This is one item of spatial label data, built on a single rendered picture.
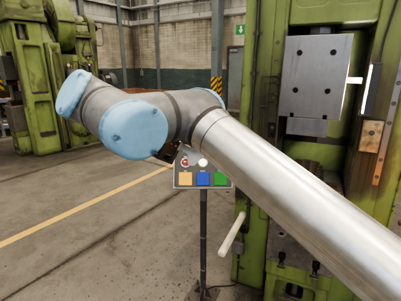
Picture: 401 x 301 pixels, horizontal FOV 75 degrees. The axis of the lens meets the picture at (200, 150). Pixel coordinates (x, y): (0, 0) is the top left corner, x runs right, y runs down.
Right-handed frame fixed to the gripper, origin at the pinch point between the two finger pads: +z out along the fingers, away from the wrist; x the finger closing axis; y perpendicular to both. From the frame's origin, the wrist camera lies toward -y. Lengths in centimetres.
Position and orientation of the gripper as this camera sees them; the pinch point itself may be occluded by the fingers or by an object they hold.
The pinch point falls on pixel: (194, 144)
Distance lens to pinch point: 73.5
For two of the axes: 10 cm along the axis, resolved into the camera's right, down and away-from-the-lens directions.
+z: 5.6, 2.9, 7.7
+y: -4.3, 9.0, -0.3
